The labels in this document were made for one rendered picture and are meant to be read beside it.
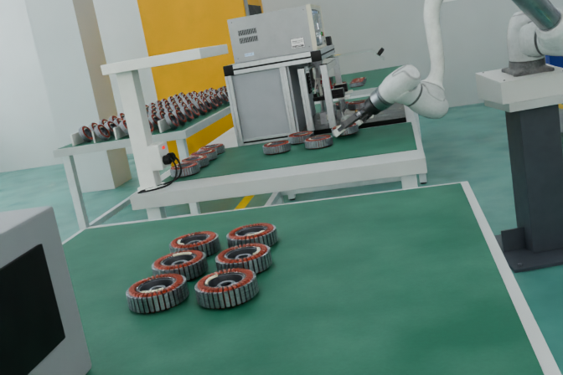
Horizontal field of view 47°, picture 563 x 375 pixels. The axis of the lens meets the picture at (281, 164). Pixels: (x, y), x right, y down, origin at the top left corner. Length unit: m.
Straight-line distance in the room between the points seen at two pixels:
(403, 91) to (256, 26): 0.84
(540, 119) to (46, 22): 5.00
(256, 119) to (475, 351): 2.13
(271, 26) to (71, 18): 3.96
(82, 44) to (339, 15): 3.32
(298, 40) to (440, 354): 2.22
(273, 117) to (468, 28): 5.73
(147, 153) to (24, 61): 7.52
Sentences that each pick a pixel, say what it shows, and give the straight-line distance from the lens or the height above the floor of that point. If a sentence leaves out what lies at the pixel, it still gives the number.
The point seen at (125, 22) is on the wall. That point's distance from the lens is 9.03.
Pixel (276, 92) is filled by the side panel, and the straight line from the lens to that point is 2.86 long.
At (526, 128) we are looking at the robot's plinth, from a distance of 3.11.
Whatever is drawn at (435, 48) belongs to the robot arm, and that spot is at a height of 1.05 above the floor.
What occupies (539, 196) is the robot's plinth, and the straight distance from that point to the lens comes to 3.19.
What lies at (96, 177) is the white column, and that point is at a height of 0.15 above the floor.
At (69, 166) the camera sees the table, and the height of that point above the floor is 0.62.
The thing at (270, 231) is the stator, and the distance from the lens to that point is 1.41.
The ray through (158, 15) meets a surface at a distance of 6.89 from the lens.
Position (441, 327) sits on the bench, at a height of 0.75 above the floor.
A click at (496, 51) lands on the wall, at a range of 8.44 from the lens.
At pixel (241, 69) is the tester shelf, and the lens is 2.87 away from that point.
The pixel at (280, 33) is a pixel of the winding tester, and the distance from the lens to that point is 2.97.
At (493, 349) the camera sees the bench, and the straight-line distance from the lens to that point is 0.91.
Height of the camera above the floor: 1.18
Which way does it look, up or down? 11 degrees down
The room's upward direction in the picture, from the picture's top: 10 degrees counter-clockwise
